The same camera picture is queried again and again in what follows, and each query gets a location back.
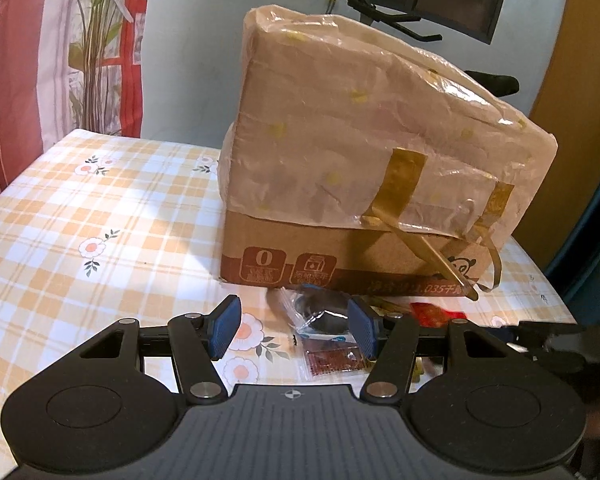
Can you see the clear blue-print snack packet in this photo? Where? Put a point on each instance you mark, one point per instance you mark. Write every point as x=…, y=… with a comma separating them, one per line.
x=320, y=317

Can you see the green vacuum snack packet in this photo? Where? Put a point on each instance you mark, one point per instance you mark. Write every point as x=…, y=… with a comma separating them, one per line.
x=419, y=367

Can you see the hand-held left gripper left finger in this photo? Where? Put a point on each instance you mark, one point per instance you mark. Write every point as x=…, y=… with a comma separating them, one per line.
x=225, y=327

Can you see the dark red jerky packet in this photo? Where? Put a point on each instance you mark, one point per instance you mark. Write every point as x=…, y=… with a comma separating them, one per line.
x=330, y=360

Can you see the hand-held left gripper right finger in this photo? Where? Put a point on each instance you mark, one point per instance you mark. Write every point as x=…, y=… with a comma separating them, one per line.
x=362, y=325

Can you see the cardboard box with plastic liner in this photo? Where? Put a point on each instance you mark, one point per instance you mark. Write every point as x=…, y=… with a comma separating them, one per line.
x=330, y=135

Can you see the wooden door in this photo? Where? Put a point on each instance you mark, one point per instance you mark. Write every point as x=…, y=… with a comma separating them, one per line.
x=590, y=85

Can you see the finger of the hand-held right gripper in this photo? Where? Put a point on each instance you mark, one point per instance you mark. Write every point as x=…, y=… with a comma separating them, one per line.
x=555, y=332

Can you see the red snack packet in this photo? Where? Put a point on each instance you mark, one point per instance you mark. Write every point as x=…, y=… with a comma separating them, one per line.
x=432, y=315

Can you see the black office chair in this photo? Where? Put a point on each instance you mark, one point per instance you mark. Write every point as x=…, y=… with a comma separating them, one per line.
x=495, y=82

